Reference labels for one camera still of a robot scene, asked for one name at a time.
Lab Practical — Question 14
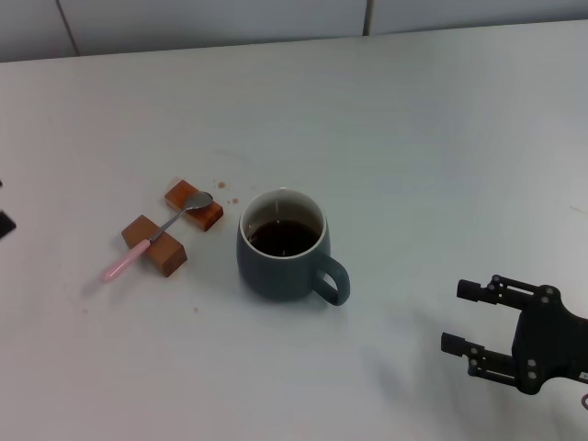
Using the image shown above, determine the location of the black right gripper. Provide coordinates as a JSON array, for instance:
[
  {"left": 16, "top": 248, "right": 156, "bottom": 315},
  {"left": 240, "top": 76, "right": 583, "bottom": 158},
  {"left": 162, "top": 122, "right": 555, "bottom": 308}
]
[{"left": 440, "top": 274, "right": 588, "bottom": 395}]

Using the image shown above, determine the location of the pink handled metal spoon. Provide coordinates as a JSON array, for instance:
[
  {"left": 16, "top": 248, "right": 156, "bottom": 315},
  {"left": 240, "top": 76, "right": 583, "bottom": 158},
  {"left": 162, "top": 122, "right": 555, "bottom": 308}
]
[{"left": 101, "top": 191, "right": 215, "bottom": 284}]

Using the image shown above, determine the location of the grey ceramic cup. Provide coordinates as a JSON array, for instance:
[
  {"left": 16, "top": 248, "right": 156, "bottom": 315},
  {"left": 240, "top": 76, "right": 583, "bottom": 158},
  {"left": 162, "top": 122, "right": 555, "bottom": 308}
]
[{"left": 236, "top": 187, "right": 351, "bottom": 307}]

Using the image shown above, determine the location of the brown wooden block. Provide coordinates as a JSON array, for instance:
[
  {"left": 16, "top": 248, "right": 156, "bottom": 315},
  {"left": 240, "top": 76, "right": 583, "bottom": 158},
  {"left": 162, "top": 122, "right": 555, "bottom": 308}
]
[{"left": 120, "top": 214, "right": 188, "bottom": 278}]

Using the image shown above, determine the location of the dark coffee liquid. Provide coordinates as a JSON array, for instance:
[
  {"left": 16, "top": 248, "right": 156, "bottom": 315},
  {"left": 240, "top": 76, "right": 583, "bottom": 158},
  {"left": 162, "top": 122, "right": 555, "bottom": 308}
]
[{"left": 245, "top": 220, "right": 322, "bottom": 257}]

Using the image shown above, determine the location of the orange-brown wooden block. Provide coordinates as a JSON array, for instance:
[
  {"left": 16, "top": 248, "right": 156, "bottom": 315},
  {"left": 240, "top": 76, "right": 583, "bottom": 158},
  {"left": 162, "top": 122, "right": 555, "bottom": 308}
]
[{"left": 164, "top": 178, "right": 225, "bottom": 233}]

